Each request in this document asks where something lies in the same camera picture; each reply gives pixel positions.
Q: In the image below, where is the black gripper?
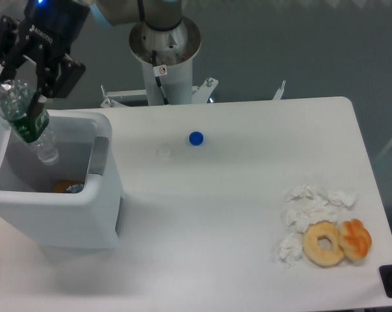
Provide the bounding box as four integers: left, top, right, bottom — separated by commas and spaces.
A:
0, 1, 90, 117

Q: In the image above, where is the crushed clear plastic bottle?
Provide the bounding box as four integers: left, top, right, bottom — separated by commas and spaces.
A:
0, 79, 59, 165

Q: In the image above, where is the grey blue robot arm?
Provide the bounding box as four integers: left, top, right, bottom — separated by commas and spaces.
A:
0, 1, 182, 116

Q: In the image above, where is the white trash can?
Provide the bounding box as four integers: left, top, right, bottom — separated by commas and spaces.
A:
0, 110, 124, 249

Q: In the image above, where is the orange trash in bin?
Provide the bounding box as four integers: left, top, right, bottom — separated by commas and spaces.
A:
51, 180, 83, 193

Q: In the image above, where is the crumpled foil trash in bin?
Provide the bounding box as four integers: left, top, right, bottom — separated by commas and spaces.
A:
65, 183, 84, 194

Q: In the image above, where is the white bottle cap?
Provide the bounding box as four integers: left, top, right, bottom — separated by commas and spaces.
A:
157, 145, 172, 158

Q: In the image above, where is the blue bottle cap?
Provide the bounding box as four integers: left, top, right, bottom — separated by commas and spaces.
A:
189, 131, 204, 146

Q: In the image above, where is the crumpled white tissue middle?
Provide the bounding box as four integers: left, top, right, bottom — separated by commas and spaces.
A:
283, 203, 338, 233

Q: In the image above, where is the crumpled white tissue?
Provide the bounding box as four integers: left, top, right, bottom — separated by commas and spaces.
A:
283, 203, 338, 233
276, 233, 303, 268
285, 184, 358, 208

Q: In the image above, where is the crumpled white tissue bottom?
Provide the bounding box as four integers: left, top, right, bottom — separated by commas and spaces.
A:
276, 233, 303, 268

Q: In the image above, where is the crumpled white tissue top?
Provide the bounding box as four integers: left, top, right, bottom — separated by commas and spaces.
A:
285, 184, 358, 208

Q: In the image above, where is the orange glazed twisted pastry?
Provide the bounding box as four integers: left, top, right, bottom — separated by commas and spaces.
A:
339, 218, 372, 261

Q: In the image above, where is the plain ring donut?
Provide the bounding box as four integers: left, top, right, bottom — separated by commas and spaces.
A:
302, 222, 345, 267

